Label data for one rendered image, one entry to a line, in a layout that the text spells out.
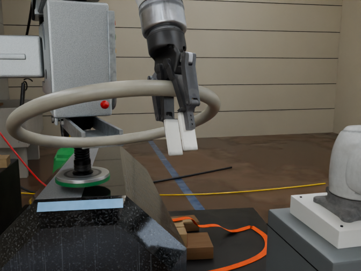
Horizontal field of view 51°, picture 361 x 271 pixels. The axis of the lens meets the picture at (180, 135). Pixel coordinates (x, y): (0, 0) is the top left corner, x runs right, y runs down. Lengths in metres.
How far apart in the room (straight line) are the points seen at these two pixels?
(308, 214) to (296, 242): 0.10
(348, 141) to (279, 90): 6.40
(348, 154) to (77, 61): 0.97
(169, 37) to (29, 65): 1.49
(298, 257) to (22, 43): 1.65
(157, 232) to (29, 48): 1.18
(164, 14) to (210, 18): 6.39
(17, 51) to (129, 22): 4.80
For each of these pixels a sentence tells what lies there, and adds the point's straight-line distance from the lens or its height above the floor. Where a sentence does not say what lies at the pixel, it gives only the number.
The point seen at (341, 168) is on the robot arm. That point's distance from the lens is 1.25.
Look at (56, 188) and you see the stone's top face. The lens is 1.62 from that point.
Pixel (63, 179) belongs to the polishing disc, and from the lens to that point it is 1.53.
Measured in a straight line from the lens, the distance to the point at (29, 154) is 5.83.
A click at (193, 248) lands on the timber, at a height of 0.10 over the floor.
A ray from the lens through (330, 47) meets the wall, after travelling 8.13.
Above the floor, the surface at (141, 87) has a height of 1.28.
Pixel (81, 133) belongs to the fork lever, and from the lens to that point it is 1.10.
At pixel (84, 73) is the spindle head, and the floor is 1.29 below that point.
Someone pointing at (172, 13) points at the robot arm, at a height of 1.41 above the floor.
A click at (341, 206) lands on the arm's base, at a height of 0.89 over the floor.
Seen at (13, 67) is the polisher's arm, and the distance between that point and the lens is 2.16.
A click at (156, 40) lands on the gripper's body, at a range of 0.72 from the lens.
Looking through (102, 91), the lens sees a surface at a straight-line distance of 0.67.
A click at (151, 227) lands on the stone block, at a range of 1.51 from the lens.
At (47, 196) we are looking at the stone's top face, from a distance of 1.54.
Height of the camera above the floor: 1.31
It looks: 10 degrees down
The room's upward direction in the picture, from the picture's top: straight up
